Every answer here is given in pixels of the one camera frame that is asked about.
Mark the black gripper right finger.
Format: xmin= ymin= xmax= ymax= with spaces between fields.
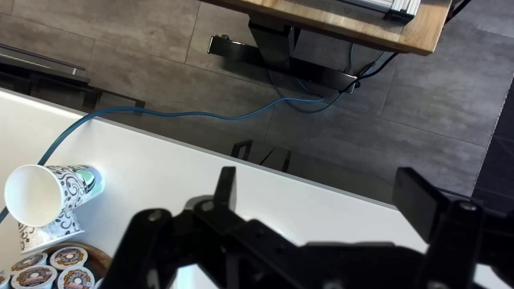
xmin=391 ymin=165 xmax=514 ymax=289

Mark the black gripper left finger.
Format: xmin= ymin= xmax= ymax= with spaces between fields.
xmin=99 ymin=165 xmax=279 ymax=289

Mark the upside-down patterned paper cup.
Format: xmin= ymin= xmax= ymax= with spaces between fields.
xmin=15 ymin=210 xmax=86 ymax=255

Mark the upright patterned paper cup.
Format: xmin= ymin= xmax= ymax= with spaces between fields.
xmin=2 ymin=162 xmax=105 ymax=229

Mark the coffee pod with brown lid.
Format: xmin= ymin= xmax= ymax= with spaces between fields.
xmin=47 ymin=245 xmax=89 ymax=271
xmin=10 ymin=264 xmax=59 ymax=289
xmin=7 ymin=250 xmax=49 ymax=274
xmin=55 ymin=266 xmax=96 ymax=289

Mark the black desk leg base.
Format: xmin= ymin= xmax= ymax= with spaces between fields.
xmin=206 ymin=19 xmax=359 ymax=93

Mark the wooden desk top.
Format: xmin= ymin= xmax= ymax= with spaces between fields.
xmin=200 ymin=0 xmax=454 ymax=57

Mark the grey device on desk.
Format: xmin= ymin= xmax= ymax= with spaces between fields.
xmin=341 ymin=0 xmax=423 ymax=22

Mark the wire basket of coffee pods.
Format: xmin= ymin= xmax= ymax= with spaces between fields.
xmin=0 ymin=240 xmax=112 ymax=289

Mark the black vertical cabinet handle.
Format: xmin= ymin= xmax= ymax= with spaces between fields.
xmin=229 ymin=138 xmax=253 ymax=162
xmin=259 ymin=146 xmax=293 ymax=173

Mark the long thin data cable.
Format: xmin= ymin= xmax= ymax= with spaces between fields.
xmin=0 ymin=41 xmax=399 ymax=223

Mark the black floor cable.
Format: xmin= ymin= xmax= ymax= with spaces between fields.
xmin=341 ymin=49 xmax=401 ymax=96

